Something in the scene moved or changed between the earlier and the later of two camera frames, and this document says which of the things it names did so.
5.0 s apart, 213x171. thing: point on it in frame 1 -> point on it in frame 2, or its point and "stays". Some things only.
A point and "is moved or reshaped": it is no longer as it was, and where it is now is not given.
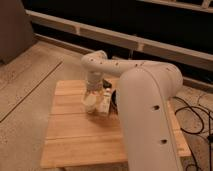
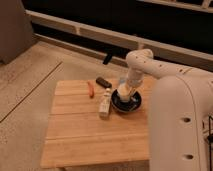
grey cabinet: x=16 y=33 stays
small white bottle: x=105 y=96 stays
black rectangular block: x=106 y=84 stays
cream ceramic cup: x=89 y=101 is moved or reshaped
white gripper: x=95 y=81 -> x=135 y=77
